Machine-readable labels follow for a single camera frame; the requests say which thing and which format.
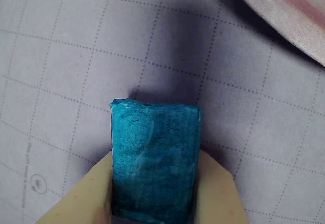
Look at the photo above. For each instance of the brown grid paper sheet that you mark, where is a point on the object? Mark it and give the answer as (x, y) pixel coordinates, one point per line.
(76, 56)

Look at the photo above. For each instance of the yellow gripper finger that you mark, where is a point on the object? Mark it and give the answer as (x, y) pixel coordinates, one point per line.
(218, 196)
(83, 196)

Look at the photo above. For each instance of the round wooden bowl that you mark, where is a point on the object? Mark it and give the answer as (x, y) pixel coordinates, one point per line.
(292, 8)

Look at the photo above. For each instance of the blue foam block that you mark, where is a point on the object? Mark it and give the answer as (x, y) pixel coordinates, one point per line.
(155, 163)

